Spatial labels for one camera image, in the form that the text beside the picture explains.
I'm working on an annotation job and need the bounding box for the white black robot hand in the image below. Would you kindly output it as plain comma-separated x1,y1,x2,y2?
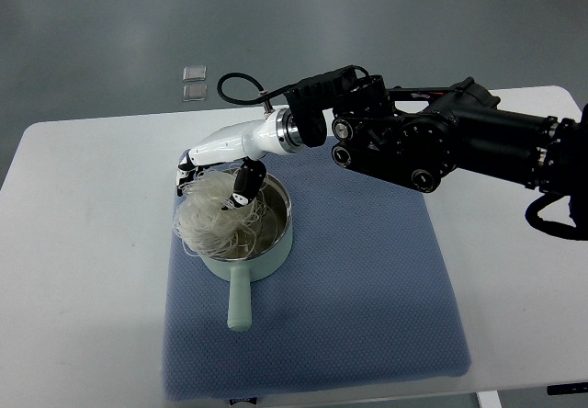
176,108,305,210

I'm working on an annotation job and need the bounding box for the white vermicelli bundle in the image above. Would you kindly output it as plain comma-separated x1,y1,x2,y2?
174,171,267,259

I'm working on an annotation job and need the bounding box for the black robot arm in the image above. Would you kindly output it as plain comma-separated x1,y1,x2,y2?
285,65,587,241

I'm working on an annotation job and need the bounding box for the mint green steel pot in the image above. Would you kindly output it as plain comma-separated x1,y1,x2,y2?
200,174,293,332

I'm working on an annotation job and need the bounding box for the upper floor metal plate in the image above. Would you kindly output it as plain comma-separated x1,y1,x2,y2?
183,65,207,82

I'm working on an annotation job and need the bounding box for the blue textured mat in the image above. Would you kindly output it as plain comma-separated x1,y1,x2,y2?
163,146,471,401

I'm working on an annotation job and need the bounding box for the white table leg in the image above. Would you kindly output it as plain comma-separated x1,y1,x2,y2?
476,391,503,408

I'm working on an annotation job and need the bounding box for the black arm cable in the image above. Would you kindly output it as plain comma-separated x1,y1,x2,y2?
216,73,295,119

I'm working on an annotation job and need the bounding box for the wire steaming rack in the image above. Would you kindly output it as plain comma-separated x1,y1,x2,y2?
251,199,279,253

